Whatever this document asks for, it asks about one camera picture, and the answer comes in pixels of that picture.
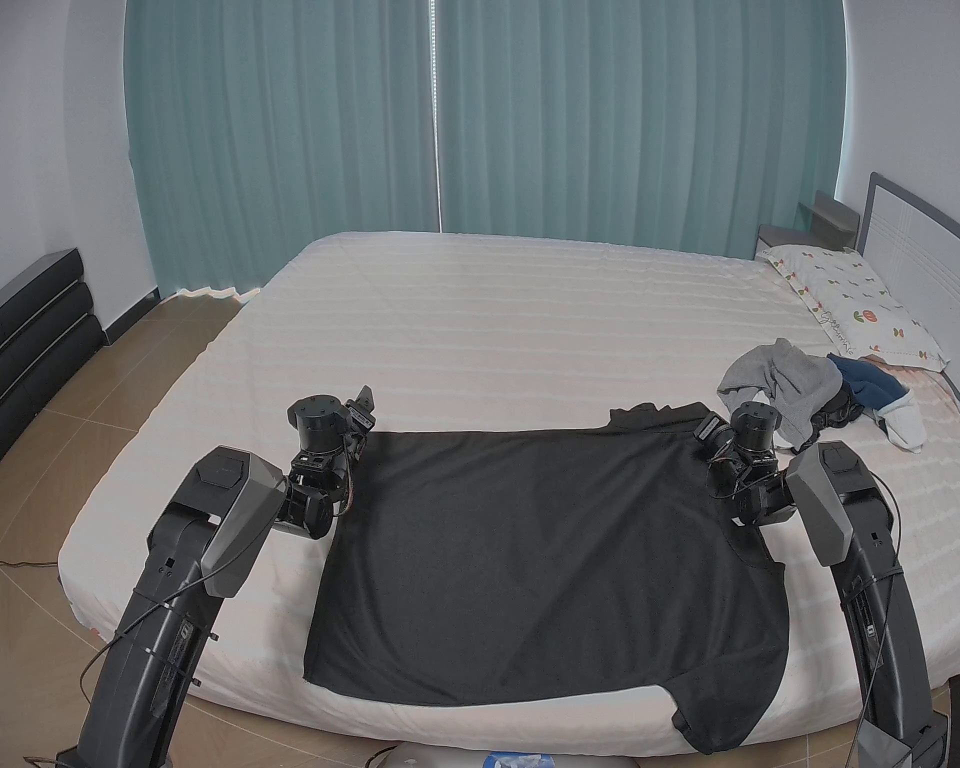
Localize black T-shirt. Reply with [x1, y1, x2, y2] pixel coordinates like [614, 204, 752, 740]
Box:
[302, 402, 791, 755]

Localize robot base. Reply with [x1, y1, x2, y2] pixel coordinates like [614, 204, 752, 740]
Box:
[375, 738, 571, 768]

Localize bed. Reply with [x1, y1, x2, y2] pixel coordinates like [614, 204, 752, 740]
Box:
[56, 171, 960, 759]

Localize pile of clothes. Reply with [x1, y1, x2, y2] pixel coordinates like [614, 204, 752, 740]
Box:
[716, 337, 925, 455]

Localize blue-green curtain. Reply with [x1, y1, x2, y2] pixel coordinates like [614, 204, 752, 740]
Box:
[123, 0, 444, 297]
[435, 0, 852, 260]

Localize grey bedside table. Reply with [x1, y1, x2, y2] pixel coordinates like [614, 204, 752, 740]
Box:
[756, 189, 861, 260]

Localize white printed pillow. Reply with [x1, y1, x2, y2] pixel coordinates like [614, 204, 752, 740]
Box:
[757, 243, 950, 372]

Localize black chest of drawers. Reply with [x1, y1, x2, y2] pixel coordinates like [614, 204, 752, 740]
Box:
[0, 247, 102, 459]

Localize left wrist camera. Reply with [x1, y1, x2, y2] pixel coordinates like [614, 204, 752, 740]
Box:
[345, 384, 378, 436]

